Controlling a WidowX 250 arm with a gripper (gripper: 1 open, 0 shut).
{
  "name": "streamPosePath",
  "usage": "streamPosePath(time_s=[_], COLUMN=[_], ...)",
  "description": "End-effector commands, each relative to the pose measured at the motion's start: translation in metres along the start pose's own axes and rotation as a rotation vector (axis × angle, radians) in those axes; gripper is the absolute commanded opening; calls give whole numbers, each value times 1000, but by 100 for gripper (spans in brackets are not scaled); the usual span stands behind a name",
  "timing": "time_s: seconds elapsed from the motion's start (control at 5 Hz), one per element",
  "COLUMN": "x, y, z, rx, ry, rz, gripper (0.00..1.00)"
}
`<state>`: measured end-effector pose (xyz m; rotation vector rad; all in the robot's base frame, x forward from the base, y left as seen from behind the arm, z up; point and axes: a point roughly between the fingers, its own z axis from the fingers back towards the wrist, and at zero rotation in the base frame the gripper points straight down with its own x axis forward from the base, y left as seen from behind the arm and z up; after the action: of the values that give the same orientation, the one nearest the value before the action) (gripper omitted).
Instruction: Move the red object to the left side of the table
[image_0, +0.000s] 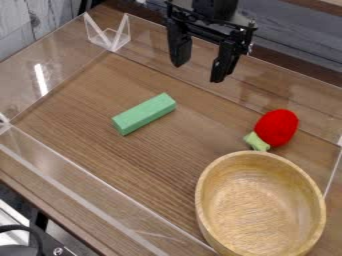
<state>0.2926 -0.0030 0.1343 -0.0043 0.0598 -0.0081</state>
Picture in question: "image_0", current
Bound wooden bowl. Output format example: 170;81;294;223
195;151;326;256

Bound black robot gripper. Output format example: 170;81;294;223
166;0;258;83

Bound black cable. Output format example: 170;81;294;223
0;224;45;256

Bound green foam block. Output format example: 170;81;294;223
112;93;176;136

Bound black device with knob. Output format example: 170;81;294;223
0;225;77;256

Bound red plush strawberry toy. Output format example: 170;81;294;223
243;109;299;152

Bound clear acrylic enclosure wall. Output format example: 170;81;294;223
0;7;342;256

